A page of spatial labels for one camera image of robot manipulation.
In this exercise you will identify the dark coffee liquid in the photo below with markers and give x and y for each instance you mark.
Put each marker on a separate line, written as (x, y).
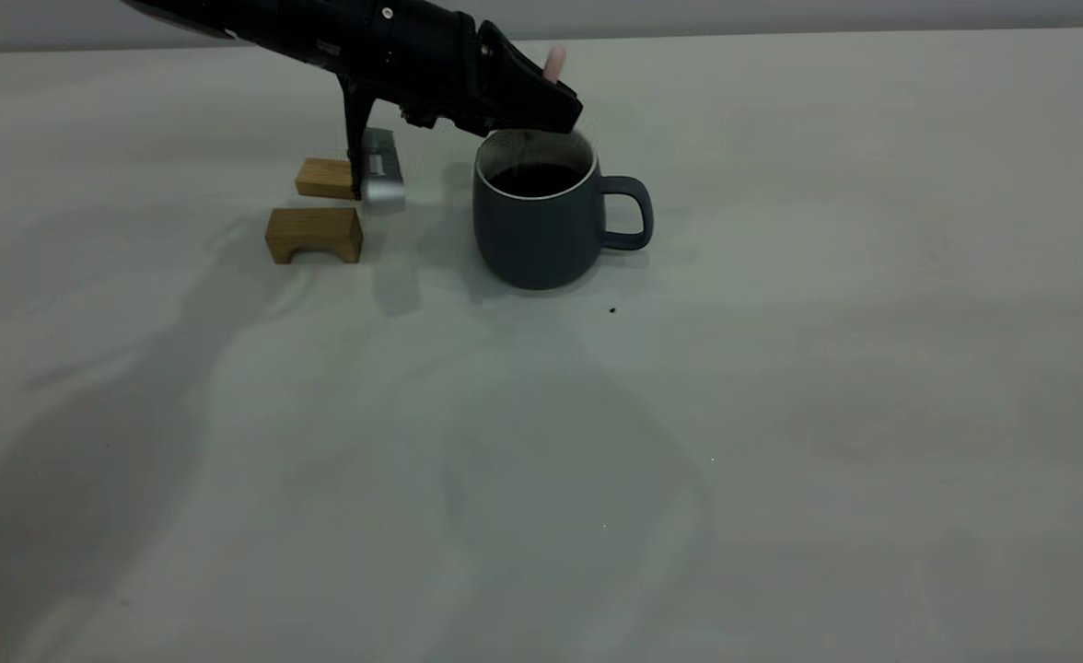
(535, 180)

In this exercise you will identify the dark grey ceramic cup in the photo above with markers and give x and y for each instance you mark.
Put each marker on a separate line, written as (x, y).
(537, 239)

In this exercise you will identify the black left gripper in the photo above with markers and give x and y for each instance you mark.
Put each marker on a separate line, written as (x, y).
(431, 64)

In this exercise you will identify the flat wooden block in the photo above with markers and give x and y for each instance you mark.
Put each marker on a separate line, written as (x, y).
(325, 178)

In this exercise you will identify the arched wooden block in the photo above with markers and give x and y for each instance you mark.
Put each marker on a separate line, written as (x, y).
(316, 230)

